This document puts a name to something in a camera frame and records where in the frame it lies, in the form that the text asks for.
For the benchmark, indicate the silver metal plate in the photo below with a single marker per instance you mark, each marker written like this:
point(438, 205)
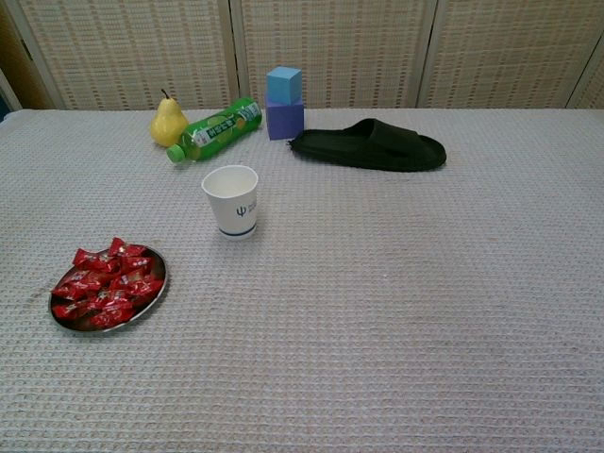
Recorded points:
point(159, 269)

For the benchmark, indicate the white paper cup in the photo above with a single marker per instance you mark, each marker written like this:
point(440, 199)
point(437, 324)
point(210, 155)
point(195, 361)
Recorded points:
point(231, 212)

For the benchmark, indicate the black slipper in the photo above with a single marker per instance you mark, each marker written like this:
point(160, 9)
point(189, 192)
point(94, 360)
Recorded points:
point(368, 146)

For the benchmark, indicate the purple foam cube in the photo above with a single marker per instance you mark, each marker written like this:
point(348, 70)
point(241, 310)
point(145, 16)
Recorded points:
point(285, 120)

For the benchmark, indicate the white woven tablecloth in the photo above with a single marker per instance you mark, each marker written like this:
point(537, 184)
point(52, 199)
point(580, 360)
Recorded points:
point(377, 307)

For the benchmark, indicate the green drink bottle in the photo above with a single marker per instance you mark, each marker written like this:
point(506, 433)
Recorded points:
point(212, 132)

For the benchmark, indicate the light blue foam cube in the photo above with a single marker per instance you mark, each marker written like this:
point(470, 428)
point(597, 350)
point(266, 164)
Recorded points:
point(283, 85)

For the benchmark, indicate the yellow pear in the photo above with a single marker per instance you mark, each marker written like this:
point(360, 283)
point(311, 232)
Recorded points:
point(167, 125)

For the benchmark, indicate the bamboo folding screen panel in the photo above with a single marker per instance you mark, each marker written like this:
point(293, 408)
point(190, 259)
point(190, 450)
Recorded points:
point(595, 89)
point(505, 47)
point(127, 52)
point(340, 47)

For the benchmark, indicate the brown wooden board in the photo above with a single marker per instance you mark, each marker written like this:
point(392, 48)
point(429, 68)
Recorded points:
point(19, 61)

